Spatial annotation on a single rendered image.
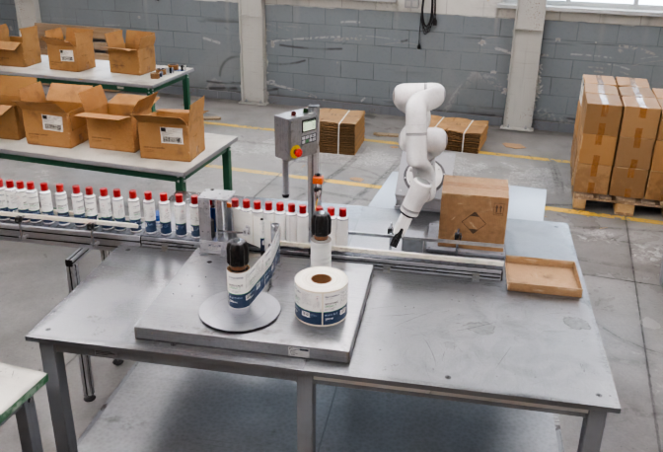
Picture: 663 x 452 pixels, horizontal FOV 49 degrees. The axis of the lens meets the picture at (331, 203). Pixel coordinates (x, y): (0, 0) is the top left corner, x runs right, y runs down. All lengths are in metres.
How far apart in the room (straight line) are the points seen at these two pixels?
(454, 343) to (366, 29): 6.20
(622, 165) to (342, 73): 3.76
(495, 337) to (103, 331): 1.47
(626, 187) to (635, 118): 0.56
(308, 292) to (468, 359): 0.62
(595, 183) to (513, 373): 3.81
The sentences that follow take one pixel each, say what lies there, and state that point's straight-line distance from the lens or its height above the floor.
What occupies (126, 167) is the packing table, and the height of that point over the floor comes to 0.77.
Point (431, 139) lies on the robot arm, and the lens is 3.51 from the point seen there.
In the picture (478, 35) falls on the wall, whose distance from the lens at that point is 8.35.
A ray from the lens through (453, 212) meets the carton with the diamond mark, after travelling 3.36.
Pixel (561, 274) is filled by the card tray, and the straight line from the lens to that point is 3.35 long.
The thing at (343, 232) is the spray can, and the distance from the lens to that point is 3.21.
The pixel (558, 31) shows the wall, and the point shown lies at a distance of 8.29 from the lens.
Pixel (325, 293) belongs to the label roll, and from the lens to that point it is 2.64.
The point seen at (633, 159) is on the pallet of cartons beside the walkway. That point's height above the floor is 0.47.
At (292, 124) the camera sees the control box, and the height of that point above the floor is 1.45.
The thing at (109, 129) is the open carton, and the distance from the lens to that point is 5.02.
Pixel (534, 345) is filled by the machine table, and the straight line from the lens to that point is 2.82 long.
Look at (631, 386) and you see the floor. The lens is 4.24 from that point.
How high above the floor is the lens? 2.33
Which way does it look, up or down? 23 degrees down
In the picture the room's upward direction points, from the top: 1 degrees clockwise
